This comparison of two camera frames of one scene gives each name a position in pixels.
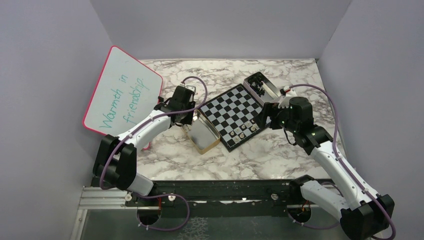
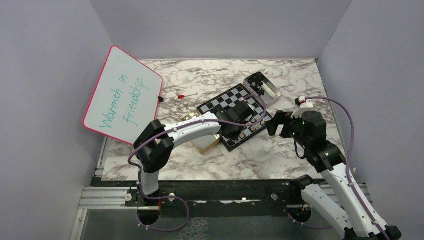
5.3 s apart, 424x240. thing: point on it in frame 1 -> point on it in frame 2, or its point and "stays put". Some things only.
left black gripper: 188,120 -> 233,136
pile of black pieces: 256,81 stays put
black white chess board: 233,115 stays put
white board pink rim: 127,89 stays put
